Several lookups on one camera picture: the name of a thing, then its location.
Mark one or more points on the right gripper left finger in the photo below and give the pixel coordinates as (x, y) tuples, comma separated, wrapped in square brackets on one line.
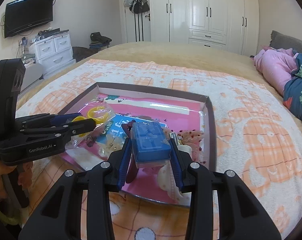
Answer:
[(58, 215)]

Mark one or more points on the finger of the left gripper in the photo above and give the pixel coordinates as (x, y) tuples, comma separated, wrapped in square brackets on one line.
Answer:
[(57, 120), (70, 129)]

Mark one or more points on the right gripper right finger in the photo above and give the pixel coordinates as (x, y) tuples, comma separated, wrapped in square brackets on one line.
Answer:
[(241, 215)]

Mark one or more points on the pink fluffy hair clip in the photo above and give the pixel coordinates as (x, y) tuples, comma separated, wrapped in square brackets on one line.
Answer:
[(90, 140)]

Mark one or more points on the red ball earrings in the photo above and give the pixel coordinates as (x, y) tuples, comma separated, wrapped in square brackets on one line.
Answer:
[(84, 158)]

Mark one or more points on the yellow rings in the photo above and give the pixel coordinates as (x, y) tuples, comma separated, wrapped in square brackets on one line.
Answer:
[(96, 118)]

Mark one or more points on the white claw hair clip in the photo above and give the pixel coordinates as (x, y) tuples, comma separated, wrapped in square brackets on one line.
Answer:
[(176, 174)]

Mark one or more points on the blue small box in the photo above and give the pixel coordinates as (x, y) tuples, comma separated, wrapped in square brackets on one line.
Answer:
[(150, 145)]

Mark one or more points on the sheer red-dotted bow clip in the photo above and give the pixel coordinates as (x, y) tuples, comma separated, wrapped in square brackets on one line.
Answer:
[(192, 138)]

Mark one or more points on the left hand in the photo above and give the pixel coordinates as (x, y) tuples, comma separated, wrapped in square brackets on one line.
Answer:
[(23, 179)]

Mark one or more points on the grey sofa bench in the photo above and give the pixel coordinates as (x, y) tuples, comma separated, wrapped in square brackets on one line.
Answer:
[(32, 77)]

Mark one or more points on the orange white fleece blanket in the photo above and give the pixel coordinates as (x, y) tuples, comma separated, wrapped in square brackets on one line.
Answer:
[(256, 136)]

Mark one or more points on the white drawer cabinet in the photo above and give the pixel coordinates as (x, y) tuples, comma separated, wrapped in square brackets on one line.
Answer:
[(53, 53)]

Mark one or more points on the dark clothes pile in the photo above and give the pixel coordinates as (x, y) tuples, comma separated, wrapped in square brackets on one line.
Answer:
[(80, 53)]

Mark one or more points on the shallow brown cardboard tray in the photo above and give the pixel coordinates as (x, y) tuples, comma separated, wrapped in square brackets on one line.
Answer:
[(152, 117)]

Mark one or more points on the stool with dark clothes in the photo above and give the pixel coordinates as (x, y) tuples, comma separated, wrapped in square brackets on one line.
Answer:
[(98, 42)]

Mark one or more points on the blue floral quilt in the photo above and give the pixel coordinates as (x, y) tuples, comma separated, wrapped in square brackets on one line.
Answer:
[(293, 90)]

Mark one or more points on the white door with bags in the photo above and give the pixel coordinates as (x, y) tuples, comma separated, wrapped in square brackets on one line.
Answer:
[(134, 27)]

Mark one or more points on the bed with tan cover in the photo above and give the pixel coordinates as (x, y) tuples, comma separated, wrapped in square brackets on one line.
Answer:
[(180, 55)]

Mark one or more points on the grey headboard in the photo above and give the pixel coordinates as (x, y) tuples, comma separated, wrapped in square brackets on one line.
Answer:
[(279, 40)]

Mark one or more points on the white built-in wardrobe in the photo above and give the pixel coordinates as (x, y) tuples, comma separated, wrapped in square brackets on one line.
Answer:
[(231, 25)]

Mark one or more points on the black wall television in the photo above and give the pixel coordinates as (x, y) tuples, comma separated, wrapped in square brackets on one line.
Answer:
[(22, 15)]

